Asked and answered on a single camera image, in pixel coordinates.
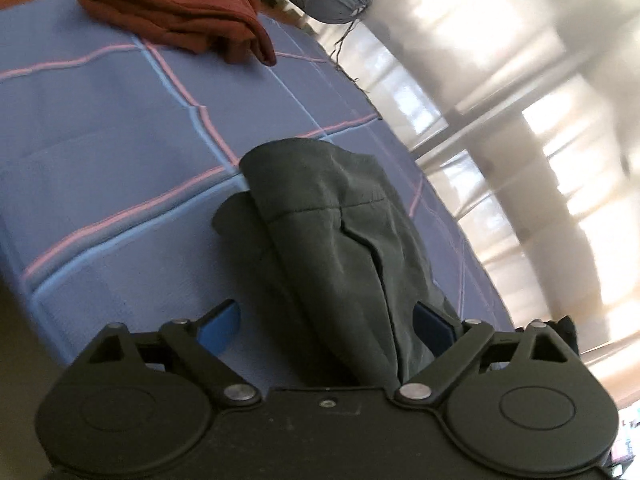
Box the blue checked blanket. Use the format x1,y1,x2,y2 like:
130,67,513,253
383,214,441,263
0,0,516,391

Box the dark grey pants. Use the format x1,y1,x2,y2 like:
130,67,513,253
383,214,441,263
212,137,463,391

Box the dark red cloth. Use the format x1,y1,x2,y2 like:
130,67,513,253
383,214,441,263
77,0,277,67

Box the folded black pants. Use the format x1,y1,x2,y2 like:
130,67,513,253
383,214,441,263
542,315,580,357

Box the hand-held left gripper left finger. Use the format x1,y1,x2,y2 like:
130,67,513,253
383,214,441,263
75,299,262,407

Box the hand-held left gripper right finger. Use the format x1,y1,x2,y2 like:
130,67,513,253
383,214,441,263
395,302,581,406

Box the sheer cream curtain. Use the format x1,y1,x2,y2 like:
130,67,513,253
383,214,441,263
280,0,640,403

